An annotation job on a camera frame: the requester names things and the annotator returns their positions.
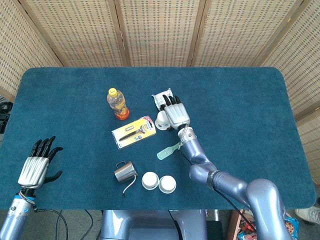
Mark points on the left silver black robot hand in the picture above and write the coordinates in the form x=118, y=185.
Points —
x=33, y=170

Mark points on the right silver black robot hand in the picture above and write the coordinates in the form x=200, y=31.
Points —
x=177, y=113

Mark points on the paper cup large blue flower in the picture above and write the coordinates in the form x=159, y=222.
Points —
x=162, y=121

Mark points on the paper cup green fern print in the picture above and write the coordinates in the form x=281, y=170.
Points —
x=167, y=183
x=150, y=180

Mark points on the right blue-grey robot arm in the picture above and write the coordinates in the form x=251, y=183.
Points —
x=200, y=155

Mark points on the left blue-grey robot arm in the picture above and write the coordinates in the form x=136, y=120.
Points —
x=16, y=220

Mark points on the white foil packet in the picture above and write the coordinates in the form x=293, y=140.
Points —
x=158, y=98

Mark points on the black equipment pile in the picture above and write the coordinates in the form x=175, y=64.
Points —
x=3, y=117

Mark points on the iced tea bottle yellow cap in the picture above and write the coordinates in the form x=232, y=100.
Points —
x=117, y=105

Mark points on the razor in yellow blister pack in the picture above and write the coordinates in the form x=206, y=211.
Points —
x=120, y=137

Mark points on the stainless steel milk pitcher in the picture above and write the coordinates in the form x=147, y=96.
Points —
x=123, y=172

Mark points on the woven wooden folding screen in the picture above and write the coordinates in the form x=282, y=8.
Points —
x=160, y=30

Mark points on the blue-grey robot torso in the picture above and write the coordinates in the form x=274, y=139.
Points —
x=150, y=225

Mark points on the blue cookie box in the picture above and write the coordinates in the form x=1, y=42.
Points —
x=292, y=227

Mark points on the white sneaker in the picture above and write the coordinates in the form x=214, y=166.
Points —
x=307, y=215

